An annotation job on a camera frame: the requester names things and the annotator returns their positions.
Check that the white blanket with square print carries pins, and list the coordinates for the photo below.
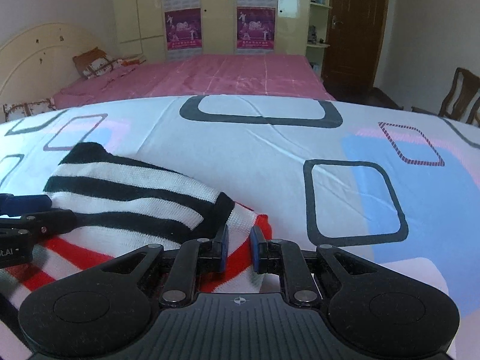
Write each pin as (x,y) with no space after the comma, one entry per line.
(262,150)

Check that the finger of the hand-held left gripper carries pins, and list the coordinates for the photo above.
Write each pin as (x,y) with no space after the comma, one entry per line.
(48,223)
(26,203)

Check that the magenta wall poster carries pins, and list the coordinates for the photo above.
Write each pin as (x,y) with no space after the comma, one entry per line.
(183,29)
(256,28)

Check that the pink bed sheet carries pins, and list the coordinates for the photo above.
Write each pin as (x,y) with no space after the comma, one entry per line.
(232,75)

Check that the dark low bench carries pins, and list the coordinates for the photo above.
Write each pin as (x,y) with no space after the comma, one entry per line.
(382,99)

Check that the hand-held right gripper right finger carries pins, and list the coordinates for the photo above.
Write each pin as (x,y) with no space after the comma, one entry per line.
(255,249)

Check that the brown wooden chair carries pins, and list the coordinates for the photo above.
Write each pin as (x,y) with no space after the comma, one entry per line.
(459,93)

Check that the brown patterned pillow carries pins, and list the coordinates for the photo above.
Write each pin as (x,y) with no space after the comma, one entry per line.
(97,63)

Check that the black red white striped sweater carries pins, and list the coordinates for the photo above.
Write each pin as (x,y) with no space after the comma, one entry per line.
(138,202)

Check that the cream wardrobe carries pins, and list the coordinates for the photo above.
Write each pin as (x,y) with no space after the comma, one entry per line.
(219,15)

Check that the cream bed headboard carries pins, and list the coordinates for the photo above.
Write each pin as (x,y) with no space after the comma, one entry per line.
(33,60)

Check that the small patterned pillow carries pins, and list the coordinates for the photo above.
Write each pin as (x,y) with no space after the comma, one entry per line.
(30,107)

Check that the cream open shelf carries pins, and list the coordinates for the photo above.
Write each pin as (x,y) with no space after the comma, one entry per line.
(318,26)

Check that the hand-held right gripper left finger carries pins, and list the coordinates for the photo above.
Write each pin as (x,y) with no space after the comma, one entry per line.
(224,249)

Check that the brown wooden door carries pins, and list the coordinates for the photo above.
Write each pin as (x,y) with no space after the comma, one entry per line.
(356,33)

